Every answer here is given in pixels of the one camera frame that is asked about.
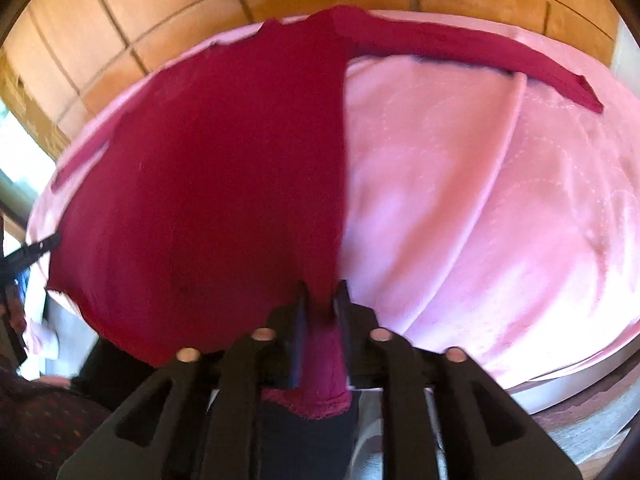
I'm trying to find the wooden wardrobe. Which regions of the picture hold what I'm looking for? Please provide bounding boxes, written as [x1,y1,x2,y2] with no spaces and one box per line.
[0,0,621,146]

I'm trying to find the pink bedspread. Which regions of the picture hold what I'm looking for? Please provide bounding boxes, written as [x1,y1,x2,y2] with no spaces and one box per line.
[25,9,640,392]

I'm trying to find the dark red sweater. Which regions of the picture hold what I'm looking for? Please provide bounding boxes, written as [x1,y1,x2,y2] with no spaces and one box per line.
[47,5,605,421]

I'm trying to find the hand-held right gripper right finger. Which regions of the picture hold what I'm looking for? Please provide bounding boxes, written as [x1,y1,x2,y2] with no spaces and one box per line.
[332,280,584,480]

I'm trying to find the person's dark patterned clothing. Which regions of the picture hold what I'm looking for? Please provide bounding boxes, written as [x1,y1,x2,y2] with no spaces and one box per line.
[0,355,113,480]

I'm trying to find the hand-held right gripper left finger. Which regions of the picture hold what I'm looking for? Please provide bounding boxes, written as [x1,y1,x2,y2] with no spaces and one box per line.
[56,280,311,480]

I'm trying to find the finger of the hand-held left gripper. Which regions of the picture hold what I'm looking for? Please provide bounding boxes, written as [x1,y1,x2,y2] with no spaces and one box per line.
[0,232,62,273]

